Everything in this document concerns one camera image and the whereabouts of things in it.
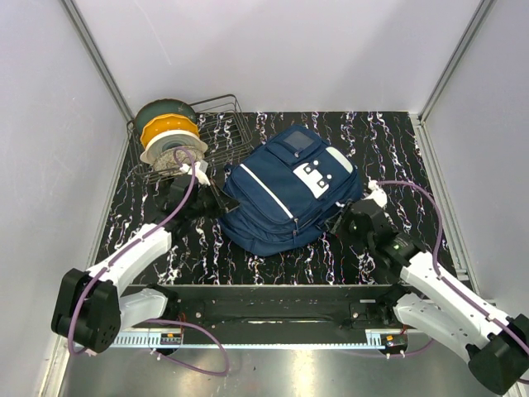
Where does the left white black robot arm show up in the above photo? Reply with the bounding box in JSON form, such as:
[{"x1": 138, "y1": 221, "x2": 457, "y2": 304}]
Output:
[{"x1": 51, "y1": 165, "x2": 239, "y2": 355}]

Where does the grey slotted cable duct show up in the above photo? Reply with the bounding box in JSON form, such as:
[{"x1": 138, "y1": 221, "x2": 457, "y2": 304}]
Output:
[{"x1": 111, "y1": 327, "x2": 384, "y2": 350}]

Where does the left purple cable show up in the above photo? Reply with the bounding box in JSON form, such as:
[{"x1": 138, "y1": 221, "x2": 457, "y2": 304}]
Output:
[{"x1": 68, "y1": 147, "x2": 231, "y2": 377}]

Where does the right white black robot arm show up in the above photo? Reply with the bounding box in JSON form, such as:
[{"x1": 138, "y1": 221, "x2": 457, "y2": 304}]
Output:
[{"x1": 326, "y1": 181, "x2": 528, "y2": 395}]

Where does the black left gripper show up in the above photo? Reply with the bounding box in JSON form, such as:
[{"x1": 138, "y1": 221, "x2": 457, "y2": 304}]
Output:
[{"x1": 187, "y1": 179, "x2": 241, "y2": 222}]

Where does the white plate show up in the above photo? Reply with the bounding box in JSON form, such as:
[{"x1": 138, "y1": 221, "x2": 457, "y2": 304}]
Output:
[{"x1": 140, "y1": 130, "x2": 208, "y2": 165}]

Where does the dark green plate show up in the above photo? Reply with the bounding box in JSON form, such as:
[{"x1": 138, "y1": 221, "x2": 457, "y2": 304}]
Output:
[{"x1": 134, "y1": 98, "x2": 197, "y2": 130}]

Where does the black wire dish rack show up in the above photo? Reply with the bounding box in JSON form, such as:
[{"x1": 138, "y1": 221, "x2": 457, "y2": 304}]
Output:
[{"x1": 127, "y1": 94, "x2": 252, "y2": 182}]

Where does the orange plate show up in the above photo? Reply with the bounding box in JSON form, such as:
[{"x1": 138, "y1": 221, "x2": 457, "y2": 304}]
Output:
[{"x1": 140, "y1": 113, "x2": 199, "y2": 148}]

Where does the navy blue student backpack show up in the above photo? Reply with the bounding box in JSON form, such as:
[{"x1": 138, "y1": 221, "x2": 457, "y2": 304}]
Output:
[{"x1": 219, "y1": 125, "x2": 363, "y2": 256}]

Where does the left aluminium corner post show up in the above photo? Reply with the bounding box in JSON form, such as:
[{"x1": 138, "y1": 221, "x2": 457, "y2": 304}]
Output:
[{"x1": 59, "y1": 0, "x2": 133, "y2": 121}]

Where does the grey speckled plate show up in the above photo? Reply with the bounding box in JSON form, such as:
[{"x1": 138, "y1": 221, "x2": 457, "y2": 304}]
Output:
[{"x1": 152, "y1": 146, "x2": 204, "y2": 177}]

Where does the aluminium corner post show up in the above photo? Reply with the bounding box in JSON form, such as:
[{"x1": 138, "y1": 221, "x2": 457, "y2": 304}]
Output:
[
  {"x1": 59, "y1": 0, "x2": 133, "y2": 121},
  {"x1": 417, "y1": 0, "x2": 497, "y2": 124}
]

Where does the right aluminium corner post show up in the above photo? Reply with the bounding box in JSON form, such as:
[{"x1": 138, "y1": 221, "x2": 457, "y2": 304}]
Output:
[{"x1": 417, "y1": 0, "x2": 497, "y2": 124}]

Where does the aluminium frame rail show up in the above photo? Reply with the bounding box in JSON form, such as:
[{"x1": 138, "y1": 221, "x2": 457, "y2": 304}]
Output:
[{"x1": 56, "y1": 299, "x2": 508, "y2": 334}]

